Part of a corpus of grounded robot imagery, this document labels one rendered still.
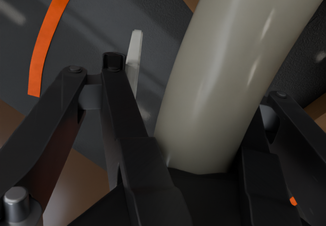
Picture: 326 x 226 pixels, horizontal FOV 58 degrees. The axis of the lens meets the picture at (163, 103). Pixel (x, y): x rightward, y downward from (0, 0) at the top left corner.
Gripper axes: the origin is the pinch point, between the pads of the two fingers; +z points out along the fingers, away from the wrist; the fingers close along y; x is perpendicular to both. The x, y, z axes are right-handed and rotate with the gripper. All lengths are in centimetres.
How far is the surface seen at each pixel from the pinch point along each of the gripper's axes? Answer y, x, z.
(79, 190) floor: -23, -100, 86
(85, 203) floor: -20, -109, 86
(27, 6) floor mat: -41, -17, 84
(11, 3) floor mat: -46, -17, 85
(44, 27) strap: -35, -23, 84
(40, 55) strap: -37, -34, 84
